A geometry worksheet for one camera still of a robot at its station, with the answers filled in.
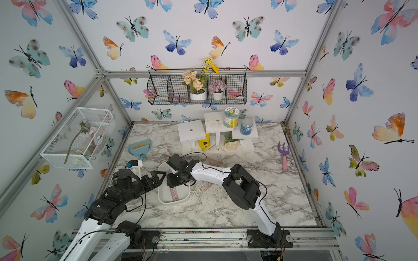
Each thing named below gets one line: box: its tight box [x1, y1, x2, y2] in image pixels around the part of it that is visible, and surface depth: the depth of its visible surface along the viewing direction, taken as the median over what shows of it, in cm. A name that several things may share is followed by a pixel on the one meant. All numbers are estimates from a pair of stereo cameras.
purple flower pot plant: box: [208, 78, 227, 101], surface depth 92 cm
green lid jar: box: [223, 106, 241, 129], surface depth 85 cm
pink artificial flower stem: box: [64, 119, 98, 165], surface depth 76 cm
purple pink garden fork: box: [277, 141, 291, 172], surface depth 103 cm
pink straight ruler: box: [169, 187, 180, 202], surface depth 88 cm
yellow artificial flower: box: [203, 56, 221, 76], surface depth 84 cm
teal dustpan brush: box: [127, 138, 152, 161], surface depth 107 cm
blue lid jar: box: [240, 117, 254, 136], surface depth 91 cm
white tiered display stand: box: [176, 110, 259, 155], surface depth 98 cm
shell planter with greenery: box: [223, 137, 244, 151], surface depth 100 cm
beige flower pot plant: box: [182, 70, 207, 101], surface depth 84 cm
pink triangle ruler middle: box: [200, 180, 217, 193], surface depth 93 cm
